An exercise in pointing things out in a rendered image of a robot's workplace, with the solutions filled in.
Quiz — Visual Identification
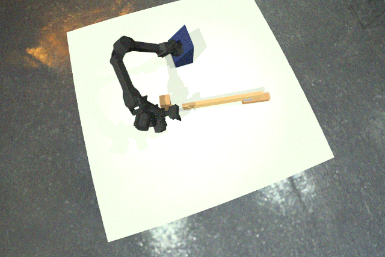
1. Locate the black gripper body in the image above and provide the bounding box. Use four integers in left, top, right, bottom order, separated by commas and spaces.
149, 104, 179, 128

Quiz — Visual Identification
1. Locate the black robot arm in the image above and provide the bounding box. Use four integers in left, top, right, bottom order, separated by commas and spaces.
109, 36, 183, 133

